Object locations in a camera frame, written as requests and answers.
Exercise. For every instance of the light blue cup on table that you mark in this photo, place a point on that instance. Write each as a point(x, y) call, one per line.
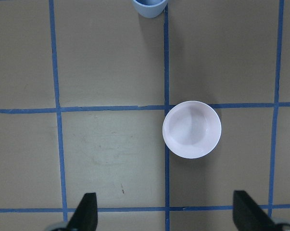
point(149, 8)

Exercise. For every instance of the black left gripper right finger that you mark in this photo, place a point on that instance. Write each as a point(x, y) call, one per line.
point(248, 216)

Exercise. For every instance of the pink bowl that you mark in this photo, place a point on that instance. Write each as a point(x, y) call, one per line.
point(191, 129)

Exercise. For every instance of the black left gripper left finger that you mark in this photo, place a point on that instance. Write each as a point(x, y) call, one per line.
point(85, 217)

